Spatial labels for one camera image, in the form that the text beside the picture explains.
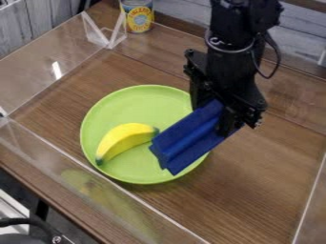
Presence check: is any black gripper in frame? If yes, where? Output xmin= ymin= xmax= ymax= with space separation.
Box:
xmin=183 ymin=49 xmax=267 ymax=137

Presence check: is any blue plastic block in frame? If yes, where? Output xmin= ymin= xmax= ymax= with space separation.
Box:
xmin=149 ymin=100 xmax=236 ymax=175

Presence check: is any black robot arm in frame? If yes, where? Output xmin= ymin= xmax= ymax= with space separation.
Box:
xmin=183 ymin=0 xmax=284 ymax=137

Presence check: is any green round plate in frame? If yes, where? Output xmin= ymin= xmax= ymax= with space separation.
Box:
xmin=79 ymin=85 xmax=207 ymax=185

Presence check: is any yellow toy banana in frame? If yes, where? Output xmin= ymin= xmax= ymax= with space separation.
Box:
xmin=95 ymin=123 xmax=159 ymax=165

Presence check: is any yellow labelled tin can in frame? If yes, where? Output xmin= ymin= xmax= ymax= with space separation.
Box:
xmin=120 ymin=0 xmax=153 ymax=33

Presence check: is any black cable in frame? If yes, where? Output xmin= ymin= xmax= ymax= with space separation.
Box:
xmin=250 ymin=31 xmax=283 ymax=80

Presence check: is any clear acrylic enclosure wall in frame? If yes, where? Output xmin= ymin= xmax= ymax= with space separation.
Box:
xmin=0 ymin=3 xmax=326 ymax=244

